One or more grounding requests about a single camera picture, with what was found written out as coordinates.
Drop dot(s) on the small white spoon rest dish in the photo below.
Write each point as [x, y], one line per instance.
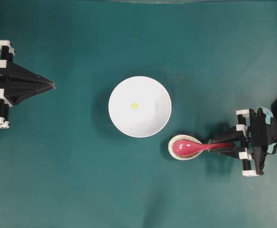
[182, 137]

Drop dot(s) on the red plastic spoon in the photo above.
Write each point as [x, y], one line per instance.
[186, 147]

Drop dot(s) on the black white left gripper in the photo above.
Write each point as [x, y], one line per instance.
[14, 93]

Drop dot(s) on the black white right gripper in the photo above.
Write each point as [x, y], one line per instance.
[252, 157]

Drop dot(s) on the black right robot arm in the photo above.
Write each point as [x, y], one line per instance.
[251, 140]

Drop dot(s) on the small yellow hexagonal block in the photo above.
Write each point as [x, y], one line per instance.
[134, 106]

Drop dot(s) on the white round bowl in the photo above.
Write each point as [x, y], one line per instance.
[154, 110]

